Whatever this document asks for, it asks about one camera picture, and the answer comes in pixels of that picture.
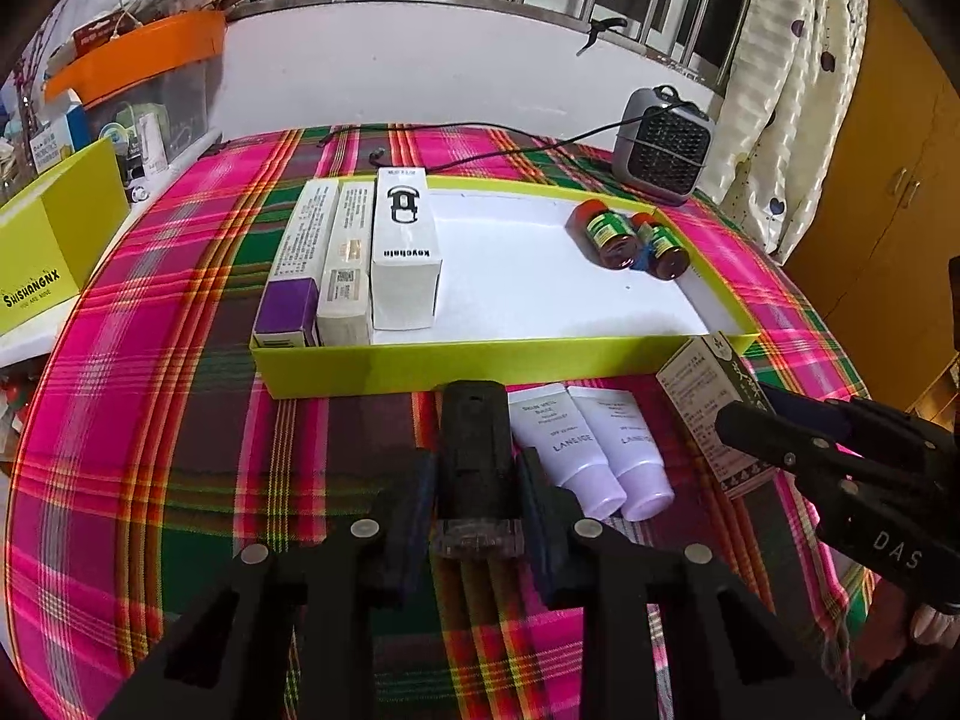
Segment white lavender cream tube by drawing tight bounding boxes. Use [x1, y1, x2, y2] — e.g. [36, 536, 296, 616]
[508, 383, 626, 520]

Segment green white medicine box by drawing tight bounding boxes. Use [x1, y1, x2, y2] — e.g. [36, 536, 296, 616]
[656, 332, 775, 499]

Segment white beige long box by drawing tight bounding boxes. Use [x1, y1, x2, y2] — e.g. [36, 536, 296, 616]
[316, 181, 374, 346]

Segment white purple long box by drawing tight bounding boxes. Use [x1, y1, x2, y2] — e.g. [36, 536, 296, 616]
[252, 179, 340, 348]

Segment white earphone box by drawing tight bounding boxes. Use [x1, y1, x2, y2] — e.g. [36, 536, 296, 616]
[371, 167, 443, 332]

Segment brown jar orange lid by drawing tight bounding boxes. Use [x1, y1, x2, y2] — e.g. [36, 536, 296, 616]
[573, 199, 640, 270]
[630, 213, 690, 281]

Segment blue translucent small box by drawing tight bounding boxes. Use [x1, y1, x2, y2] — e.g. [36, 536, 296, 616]
[630, 249, 651, 271]

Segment person's right hand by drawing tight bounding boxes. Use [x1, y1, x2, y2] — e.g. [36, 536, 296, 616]
[853, 578, 958, 676]

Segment wooden wardrobe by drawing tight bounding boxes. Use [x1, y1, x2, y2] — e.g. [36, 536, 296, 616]
[786, 0, 958, 410]

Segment shallow yellow-green tray box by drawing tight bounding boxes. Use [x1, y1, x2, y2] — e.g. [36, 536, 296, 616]
[251, 176, 760, 400]

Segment pink plaid tablecloth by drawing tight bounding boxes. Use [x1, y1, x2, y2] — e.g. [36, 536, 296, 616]
[2, 125, 875, 718]

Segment cream patterned curtain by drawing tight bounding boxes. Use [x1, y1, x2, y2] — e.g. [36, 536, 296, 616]
[700, 0, 869, 263]

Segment small grey space heater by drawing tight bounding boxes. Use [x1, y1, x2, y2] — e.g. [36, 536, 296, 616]
[612, 85, 715, 206]

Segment white side shelf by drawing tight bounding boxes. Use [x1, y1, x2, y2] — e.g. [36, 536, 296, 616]
[2, 128, 221, 367]

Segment yellow-green box lid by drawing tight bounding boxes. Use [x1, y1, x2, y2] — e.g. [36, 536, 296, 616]
[0, 140, 128, 332]

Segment clear plastic storage box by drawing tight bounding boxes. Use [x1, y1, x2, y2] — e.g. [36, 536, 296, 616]
[85, 62, 208, 182]

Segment black clip on sill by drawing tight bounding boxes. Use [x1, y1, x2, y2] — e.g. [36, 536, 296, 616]
[576, 16, 628, 57]

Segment blue white carton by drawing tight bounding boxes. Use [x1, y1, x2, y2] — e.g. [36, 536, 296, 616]
[29, 88, 93, 174]

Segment orange plastic bin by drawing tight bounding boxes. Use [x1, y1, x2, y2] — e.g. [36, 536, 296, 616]
[44, 10, 226, 106]

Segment black heater power cable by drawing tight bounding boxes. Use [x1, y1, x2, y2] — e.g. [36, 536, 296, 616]
[317, 118, 640, 174]

